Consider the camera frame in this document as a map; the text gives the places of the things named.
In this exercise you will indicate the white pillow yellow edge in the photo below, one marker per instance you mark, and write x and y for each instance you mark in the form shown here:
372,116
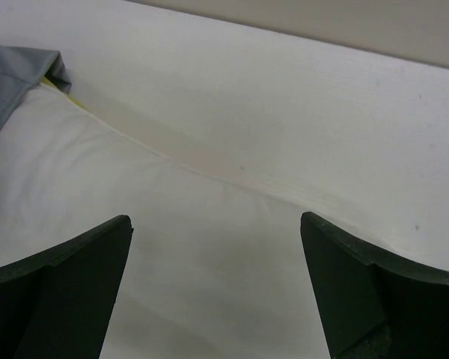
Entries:
214,270

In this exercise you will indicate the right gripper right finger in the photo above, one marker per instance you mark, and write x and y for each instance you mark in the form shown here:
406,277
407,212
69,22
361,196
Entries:
373,303

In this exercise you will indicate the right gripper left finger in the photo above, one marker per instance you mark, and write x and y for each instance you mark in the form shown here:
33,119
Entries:
58,303

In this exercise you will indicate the grey pillowcase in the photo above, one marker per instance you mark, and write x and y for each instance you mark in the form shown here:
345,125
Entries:
22,68

